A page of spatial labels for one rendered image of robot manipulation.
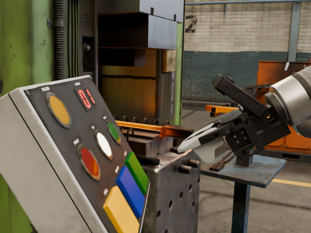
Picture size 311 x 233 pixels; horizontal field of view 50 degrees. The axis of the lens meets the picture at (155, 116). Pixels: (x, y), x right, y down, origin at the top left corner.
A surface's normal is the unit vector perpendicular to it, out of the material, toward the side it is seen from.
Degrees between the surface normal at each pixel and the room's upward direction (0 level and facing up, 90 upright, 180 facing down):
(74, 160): 60
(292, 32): 90
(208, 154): 92
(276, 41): 90
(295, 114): 105
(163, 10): 90
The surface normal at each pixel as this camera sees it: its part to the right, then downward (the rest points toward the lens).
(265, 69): -0.34, 0.15
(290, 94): -0.29, -0.26
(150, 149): 0.88, 0.10
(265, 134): -0.05, 0.17
